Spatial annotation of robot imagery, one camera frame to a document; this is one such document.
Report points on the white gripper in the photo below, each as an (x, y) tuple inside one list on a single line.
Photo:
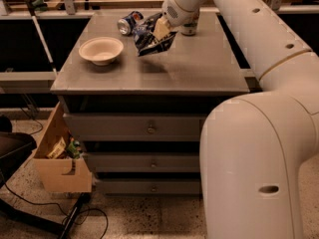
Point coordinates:
[(173, 11)]

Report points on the blue chip bag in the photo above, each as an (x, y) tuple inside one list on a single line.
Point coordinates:
[(145, 40)]

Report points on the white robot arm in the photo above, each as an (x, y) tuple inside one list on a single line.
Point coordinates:
[(252, 146)]

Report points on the white paper bowl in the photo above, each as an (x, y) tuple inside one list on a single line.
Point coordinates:
[(101, 51)]

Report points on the blue soda can lying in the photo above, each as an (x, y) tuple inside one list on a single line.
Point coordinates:
[(127, 24)]

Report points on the grey drawer cabinet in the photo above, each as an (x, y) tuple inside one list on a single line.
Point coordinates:
[(139, 119)]

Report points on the green item in box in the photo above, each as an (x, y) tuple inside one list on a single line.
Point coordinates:
[(74, 149)]

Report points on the yellow snack pack in box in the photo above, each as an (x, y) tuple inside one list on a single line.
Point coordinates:
[(57, 150)]

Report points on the cardboard box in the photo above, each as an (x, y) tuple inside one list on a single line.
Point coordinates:
[(64, 174)]

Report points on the black office chair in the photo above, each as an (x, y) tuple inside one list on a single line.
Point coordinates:
[(15, 148)]

